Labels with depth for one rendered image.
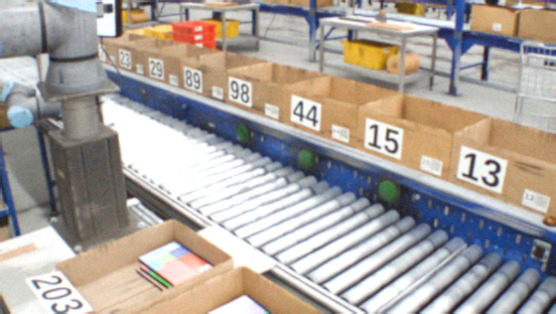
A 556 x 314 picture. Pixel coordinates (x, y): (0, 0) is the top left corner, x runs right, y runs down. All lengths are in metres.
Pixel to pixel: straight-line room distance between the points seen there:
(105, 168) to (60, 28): 0.44
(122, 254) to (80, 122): 0.40
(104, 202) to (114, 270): 0.24
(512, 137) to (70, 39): 1.47
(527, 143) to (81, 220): 1.49
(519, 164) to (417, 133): 0.37
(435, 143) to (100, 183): 1.06
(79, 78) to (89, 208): 0.40
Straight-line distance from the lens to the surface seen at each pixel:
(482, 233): 1.68
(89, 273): 1.45
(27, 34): 1.45
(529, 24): 6.07
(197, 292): 1.23
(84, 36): 1.48
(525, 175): 1.58
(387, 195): 1.77
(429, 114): 2.03
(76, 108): 1.54
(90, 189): 1.58
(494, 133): 1.91
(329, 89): 2.32
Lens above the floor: 1.57
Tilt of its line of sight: 22 degrees down
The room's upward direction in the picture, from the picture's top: straight up
